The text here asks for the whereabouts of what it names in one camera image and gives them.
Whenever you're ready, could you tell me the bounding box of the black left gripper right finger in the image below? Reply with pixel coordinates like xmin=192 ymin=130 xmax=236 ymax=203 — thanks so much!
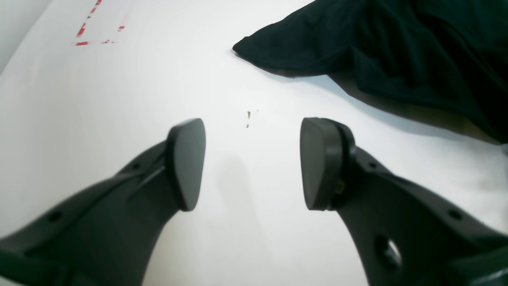
xmin=300 ymin=118 xmax=508 ymax=286

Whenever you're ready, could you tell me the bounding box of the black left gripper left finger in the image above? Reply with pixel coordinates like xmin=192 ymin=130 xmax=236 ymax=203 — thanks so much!
xmin=0 ymin=119 xmax=206 ymax=286

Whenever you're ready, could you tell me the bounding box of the black printed T-shirt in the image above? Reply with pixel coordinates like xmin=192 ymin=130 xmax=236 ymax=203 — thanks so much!
xmin=233 ymin=0 xmax=508 ymax=144

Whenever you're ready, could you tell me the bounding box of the red tape rectangle marking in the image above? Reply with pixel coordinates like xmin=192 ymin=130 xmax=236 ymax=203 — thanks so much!
xmin=72 ymin=0 xmax=128 ymax=46

